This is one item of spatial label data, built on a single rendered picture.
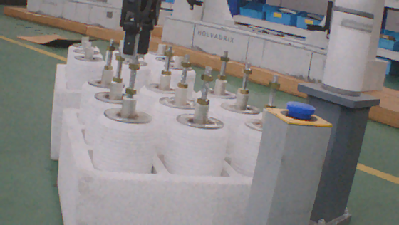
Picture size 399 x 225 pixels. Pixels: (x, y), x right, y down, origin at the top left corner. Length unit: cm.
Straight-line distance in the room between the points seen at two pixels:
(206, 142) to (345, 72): 40
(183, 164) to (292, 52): 218
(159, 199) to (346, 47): 52
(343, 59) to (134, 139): 50
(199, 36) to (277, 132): 273
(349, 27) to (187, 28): 246
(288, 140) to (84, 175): 29
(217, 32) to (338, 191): 227
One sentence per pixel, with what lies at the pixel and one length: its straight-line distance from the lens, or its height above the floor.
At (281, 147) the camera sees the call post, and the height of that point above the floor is 28.
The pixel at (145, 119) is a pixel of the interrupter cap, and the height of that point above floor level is 25.
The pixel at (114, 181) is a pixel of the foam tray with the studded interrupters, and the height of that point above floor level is 18.
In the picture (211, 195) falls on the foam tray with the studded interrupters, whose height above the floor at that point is 16.
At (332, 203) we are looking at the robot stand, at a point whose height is 7.
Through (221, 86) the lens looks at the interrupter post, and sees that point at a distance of 109.
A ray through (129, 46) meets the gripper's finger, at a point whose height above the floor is 36.
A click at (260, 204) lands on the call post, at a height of 19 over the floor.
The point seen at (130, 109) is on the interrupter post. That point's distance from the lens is 80.
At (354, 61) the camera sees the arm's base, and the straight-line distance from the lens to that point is 110.
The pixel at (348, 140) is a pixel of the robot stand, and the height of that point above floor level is 21.
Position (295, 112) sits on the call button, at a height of 32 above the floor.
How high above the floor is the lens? 45
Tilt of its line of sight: 13 degrees down
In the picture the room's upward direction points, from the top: 9 degrees clockwise
